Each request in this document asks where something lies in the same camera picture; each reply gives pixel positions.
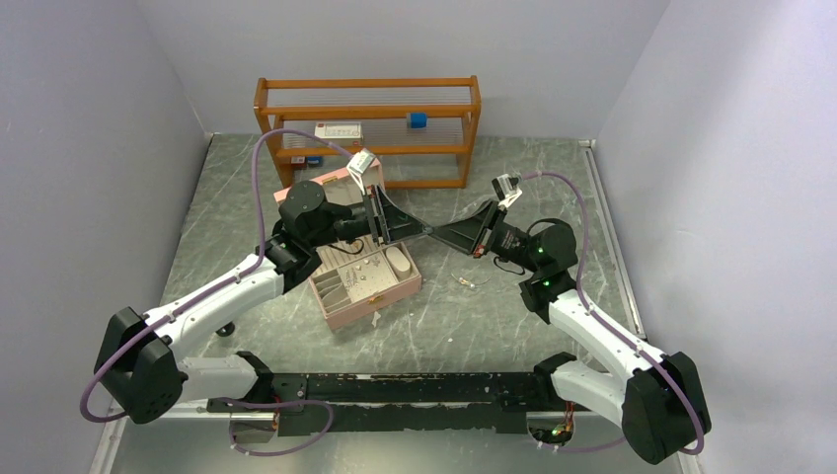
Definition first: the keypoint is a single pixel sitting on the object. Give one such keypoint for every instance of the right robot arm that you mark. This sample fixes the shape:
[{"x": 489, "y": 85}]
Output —
[{"x": 655, "y": 398}]

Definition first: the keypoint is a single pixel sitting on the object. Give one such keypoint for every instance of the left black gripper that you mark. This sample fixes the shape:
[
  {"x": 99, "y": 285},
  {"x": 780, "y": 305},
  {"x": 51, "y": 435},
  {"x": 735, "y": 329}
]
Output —
[{"x": 397, "y": 224}]

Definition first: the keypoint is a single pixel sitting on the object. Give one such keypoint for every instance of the gold pearl bangle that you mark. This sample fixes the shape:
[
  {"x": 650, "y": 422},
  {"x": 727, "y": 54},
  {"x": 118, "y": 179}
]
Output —
[{"x": 470, "y": 283}]

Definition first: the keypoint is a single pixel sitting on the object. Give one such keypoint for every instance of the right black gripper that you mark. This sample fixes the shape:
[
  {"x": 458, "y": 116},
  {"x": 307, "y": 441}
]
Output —
[{"x": 475, "y": 233}]

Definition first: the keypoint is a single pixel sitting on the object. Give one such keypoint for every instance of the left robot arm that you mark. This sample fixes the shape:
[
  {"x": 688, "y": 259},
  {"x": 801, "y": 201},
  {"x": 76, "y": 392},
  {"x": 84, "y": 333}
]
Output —
[{"x": 142, "y": 361}]

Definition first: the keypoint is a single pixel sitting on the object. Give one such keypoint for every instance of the white red-print box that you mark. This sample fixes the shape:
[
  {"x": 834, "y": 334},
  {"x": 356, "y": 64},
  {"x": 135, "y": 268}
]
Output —
[{"x": 343, "y": 133}]

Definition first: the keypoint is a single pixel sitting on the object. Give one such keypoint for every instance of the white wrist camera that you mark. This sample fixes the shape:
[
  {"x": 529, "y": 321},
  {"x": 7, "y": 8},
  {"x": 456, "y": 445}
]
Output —
[
  {"x": 357, "y": 165},
  {"x": 507, "y": 190}
]

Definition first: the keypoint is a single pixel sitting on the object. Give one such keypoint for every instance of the beige watch pillow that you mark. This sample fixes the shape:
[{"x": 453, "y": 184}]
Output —
[{"x": 399, "y": 262}]

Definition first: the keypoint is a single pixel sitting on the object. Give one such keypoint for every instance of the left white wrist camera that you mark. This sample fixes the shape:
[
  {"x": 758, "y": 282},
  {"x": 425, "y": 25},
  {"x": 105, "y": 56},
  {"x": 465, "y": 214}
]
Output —
[{"x": 357, "y": 165}]

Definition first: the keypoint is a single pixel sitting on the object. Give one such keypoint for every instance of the blue cube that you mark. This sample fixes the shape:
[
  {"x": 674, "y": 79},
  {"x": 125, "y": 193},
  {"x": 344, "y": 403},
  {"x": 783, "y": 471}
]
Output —
[{"x": 416, "y": 120}]

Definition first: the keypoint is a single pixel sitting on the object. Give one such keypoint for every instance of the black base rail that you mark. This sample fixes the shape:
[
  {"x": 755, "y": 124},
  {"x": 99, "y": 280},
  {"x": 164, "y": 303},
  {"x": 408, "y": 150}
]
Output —
[{"x": 516, "y": 403}]

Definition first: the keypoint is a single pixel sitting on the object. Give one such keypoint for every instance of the pink jewelry box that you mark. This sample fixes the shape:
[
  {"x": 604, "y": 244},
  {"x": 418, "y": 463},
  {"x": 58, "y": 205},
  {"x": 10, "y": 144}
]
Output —
[{"x": 366, "y": 288}]

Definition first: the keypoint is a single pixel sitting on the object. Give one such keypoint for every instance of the red emergency stop button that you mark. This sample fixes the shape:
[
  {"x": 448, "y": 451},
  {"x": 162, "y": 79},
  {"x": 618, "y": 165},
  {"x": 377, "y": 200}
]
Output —
[{"x": 226, "y": 330}]

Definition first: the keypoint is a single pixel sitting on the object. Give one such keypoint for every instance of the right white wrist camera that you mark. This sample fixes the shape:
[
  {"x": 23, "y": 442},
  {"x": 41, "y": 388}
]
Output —
[{"x": 507, "y": 190}]

